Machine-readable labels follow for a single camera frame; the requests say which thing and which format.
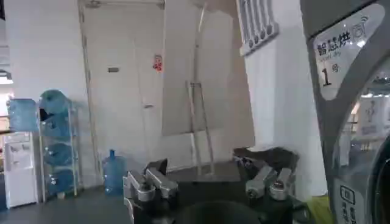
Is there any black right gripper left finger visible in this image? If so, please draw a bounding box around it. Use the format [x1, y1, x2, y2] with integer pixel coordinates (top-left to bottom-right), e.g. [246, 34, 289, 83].
[122, 158, 179, 203]

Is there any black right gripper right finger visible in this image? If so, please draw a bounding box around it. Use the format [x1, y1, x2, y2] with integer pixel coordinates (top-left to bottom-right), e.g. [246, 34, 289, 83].
[233, 147, 300, 201]

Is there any metal folding ladder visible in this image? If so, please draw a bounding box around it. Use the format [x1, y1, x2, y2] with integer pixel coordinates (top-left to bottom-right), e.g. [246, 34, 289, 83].
[185, 2, 216, 176]

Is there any white door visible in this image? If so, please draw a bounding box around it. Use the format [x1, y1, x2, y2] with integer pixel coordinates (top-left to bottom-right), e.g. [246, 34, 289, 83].
[77, 0, 167, 186]

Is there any grey dryer with label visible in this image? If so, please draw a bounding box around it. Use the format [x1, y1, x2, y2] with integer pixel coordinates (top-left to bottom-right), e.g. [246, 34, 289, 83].
[299, 0, 390, 224]

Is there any metal rack with water jugs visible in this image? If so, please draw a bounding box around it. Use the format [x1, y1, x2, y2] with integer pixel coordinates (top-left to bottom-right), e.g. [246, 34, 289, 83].
[37, 89, 83, 203]

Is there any red door sticker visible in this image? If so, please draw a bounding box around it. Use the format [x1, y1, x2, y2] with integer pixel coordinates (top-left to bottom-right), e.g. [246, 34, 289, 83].
[152, 54, 163, 72]

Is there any white leaning board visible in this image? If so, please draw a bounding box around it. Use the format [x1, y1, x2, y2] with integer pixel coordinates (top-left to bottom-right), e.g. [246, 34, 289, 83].
[161, 0, 255, 150]

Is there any white water dispenser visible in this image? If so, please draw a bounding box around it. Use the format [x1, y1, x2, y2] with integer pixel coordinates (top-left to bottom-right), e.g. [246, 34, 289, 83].
[2, 131, 40, 209]

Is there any blue water jug on dispenser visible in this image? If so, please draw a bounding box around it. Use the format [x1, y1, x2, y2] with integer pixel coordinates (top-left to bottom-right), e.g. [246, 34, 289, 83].
[7, 97, 39, 133]

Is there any white slatted panel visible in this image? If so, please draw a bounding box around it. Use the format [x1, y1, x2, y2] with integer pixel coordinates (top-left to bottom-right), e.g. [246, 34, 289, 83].
[236, 0, 280, 57]

